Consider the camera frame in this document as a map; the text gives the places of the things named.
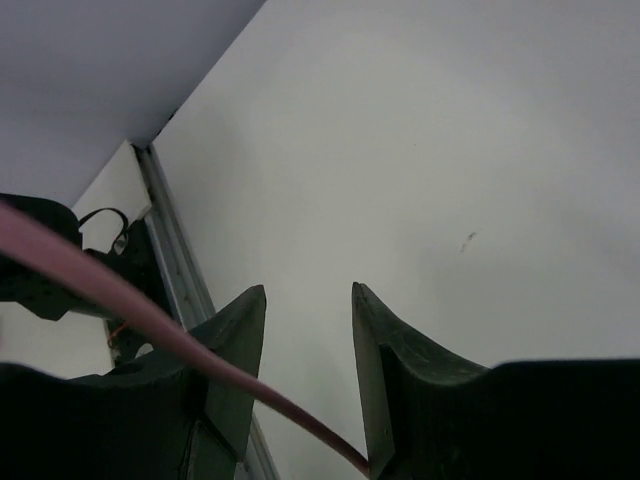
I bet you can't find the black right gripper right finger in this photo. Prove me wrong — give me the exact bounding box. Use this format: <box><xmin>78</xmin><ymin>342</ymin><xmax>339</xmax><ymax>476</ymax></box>
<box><xmin>352</xmin><ymin>283</ymin><xmax>639</xmax><ymax>479</ymax></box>

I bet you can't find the metal rail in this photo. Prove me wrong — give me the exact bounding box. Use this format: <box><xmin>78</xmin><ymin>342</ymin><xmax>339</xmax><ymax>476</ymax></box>
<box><xmin>134</xmin><ymin>146</ymin><xmax>280</xmax><ymax>479</ymax></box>

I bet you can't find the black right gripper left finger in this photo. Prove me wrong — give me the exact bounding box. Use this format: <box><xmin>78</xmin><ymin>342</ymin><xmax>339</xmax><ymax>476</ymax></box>
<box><xmin>0</xmin><ymin>284</ymin><xmax>267</xmax><ymax>480</ymax></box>

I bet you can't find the pink headphone cable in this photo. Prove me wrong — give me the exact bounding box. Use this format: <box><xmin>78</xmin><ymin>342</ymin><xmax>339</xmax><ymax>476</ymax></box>
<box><xmin>0</xmin><ymin>199</ymin><xmax>372</xmax><ymax>479</ymax></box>

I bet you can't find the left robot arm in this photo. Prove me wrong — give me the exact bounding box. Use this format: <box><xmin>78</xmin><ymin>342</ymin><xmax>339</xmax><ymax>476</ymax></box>
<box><xmin>1</xmin><ymin>194</ymin><xmax>172</xmax><ymax>366</ymax></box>

